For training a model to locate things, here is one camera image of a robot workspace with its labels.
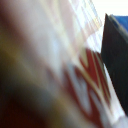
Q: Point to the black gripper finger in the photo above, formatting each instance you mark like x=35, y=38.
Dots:
x=116, y=60

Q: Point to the cereal snack bar box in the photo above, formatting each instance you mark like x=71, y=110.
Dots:
x=56, y=73

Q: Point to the blue object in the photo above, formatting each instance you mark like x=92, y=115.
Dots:
x=121, y=19

